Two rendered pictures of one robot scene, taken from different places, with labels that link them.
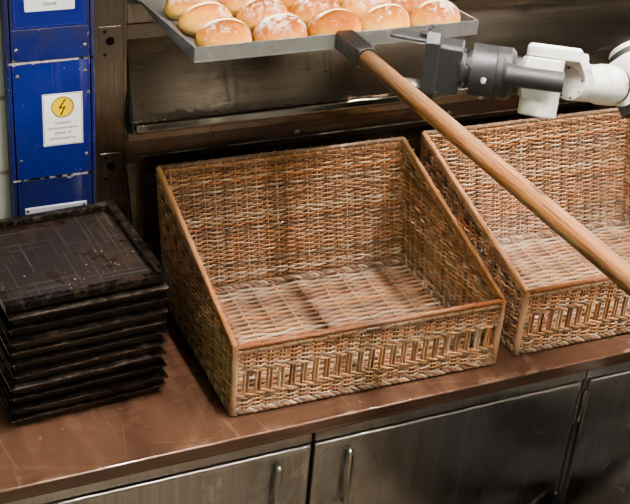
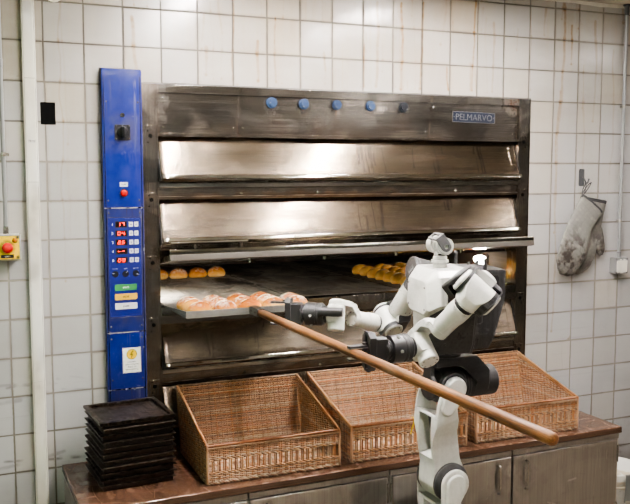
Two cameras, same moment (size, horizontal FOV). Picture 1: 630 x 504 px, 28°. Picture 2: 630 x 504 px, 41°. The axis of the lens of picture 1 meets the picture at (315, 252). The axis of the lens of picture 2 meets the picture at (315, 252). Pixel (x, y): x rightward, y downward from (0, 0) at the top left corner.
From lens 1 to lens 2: 136 cm
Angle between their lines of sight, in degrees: 25
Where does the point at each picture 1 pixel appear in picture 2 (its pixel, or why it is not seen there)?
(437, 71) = (291, 315)
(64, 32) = (132, 319)
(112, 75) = (155, 341)
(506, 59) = (319, 306)
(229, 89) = (209, 348)
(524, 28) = not seen: hidden behind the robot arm
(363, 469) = not seen: outside the picture
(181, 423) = (182, 488)
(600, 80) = (365, 316)
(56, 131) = (128, 366)
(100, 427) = (143, 491)
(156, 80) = (175, 344)
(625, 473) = not seen: outside the picture
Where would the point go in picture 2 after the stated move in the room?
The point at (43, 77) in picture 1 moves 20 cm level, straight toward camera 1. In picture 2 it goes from (123, 339) to (121, 350)
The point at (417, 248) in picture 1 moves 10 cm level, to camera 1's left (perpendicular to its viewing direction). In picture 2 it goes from (306, 426) to (283, 425)
